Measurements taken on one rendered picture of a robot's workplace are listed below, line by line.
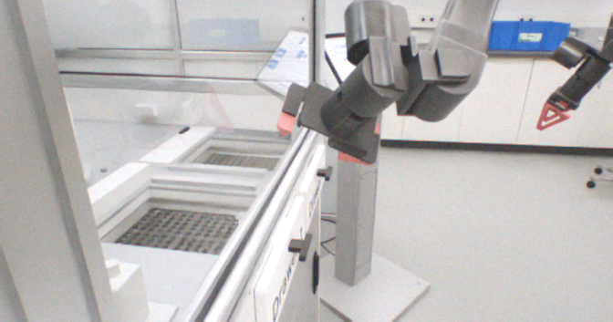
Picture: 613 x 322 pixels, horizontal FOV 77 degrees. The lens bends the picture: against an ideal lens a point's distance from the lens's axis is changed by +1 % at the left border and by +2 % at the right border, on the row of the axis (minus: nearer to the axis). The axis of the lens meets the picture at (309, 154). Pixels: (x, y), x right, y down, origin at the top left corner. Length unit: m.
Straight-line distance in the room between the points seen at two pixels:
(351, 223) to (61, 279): 1.56
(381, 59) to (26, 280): 0.34
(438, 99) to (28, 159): 0.35
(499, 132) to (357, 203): 2.34
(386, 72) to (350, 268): 1.54
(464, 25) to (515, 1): 3.88
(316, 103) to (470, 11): 0.20
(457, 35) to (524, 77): 3.30
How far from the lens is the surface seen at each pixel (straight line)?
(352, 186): 1.66
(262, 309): 0.61
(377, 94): 0.40
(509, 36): 3.80
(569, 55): 1.18
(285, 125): 0.49
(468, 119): 3.71
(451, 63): 0.42
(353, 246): 1.81
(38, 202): 0.23
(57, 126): 0.23
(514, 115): 3.82
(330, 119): 0.46
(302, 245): 0.69
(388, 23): 0.45
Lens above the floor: 1.31
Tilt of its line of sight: 22 degrees down
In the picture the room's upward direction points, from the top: straight up
